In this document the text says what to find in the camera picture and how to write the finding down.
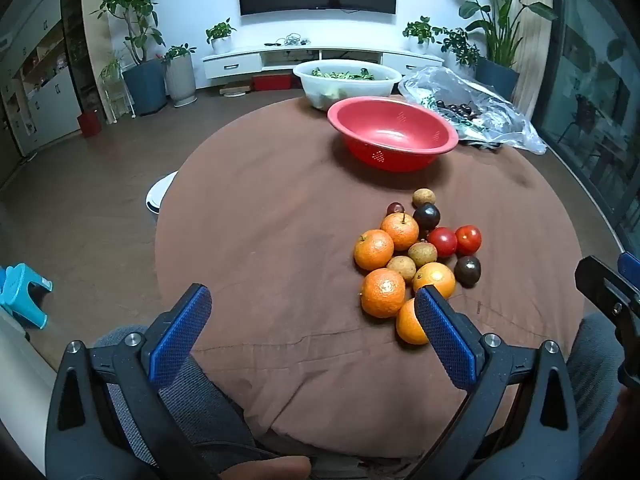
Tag spider plant on wire stand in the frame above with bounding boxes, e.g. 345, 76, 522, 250
98, 55, 136, 123

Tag white round stool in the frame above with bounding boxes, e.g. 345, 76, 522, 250
145, 170, 180, 223

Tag red flat box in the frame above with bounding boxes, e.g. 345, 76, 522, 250
251, 74, 292, 92

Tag dark bushy potted plant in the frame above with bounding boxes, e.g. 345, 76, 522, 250
435, 26, 483, 68

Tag glass sliding door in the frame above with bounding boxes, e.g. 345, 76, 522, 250
532, 0, 640, 256

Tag small plant in white pot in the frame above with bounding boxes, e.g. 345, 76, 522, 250
402, 16, 436, 55
206, 17, 237, 54

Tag tall plant in blue pot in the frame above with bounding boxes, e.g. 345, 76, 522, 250
91, 0, 168, 116

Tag red waste bin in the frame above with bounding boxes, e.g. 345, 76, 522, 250
76, 110, 103, 137

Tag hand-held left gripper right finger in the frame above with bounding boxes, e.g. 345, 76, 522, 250
414, 285, 581, 480

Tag large-leaf plant in blue pot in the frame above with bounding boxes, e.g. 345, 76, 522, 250
434, 0, 558, 101

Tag white wall cupboard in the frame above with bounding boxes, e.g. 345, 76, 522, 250
0, 0, 101, 158

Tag white plastic basin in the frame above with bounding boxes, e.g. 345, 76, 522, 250
292, 59, 403, 112

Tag bundle of cables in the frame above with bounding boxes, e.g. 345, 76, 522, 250
264, 34, 312, 48

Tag red colander bowl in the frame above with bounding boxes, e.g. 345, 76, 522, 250
327, 96, 460, 173

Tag grey mesh fabric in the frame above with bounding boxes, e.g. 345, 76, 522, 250
95, 325, 261, 463
570, 314, 623, 461

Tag pile of dark cherries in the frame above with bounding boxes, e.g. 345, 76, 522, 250
435, 100, 486, 123

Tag green leafy vegetables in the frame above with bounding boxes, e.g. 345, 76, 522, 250
311, 67, 376, 82

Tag white television cabinet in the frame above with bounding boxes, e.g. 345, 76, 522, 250
201, 45, 446, 80

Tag brown tablecloth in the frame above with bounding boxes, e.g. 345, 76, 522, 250
154, 95, 586, 461

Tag clear plastic bag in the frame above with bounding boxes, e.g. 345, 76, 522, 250
398, 65, 548, 156

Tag blue plastic stool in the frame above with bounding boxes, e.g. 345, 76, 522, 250
0, 262, 54, 330

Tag red tomato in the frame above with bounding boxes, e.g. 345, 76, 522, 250
426, 227, 458, 258
454, 225, 482, 256

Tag dark purple plum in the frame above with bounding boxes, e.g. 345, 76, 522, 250
454, 255, 482, 287
413, 203, 441, 231

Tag plant in ribbed white pot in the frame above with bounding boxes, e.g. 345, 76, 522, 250
162, 44, 198, 107

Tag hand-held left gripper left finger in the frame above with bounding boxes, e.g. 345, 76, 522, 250
45, 282, 213, 480

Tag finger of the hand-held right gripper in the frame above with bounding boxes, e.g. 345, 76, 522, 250
574, 255, 640, 391
616, 250, 640, 288

